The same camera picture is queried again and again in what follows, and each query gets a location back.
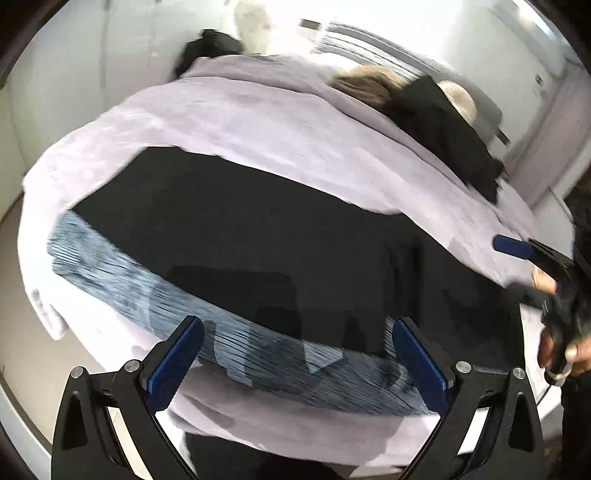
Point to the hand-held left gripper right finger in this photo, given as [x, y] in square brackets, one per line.
[422, 364]

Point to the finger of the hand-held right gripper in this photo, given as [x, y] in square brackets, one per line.
[512, 247]

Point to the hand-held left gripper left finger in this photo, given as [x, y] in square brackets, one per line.
[173, 364]

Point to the black pants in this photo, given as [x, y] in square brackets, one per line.
[254, 230]

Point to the person's right hand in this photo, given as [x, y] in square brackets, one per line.
[579, 350]

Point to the person's dark clothing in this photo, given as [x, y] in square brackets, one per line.
[579, 415]

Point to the white pleated curtain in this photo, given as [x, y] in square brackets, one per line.
[554, 138]

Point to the black jacket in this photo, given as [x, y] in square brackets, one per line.
[438, 124]

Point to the cream round pillow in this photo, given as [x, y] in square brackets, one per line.
[461, 99]

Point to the brown quilted jacket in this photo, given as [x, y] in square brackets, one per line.
[364, 83]

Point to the bed with lilac blanket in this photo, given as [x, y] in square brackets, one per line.
[277, 120]

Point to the white wardrobe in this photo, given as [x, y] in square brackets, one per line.
[92, 69]

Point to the dark crumpled garment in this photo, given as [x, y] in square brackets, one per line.
[207, 44]

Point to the floral pillow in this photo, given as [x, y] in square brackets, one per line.
[251, 23]

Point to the wall outlet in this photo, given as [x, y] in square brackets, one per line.
[540, 82]

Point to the grey wall switch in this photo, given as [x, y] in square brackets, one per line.
[310, 25]

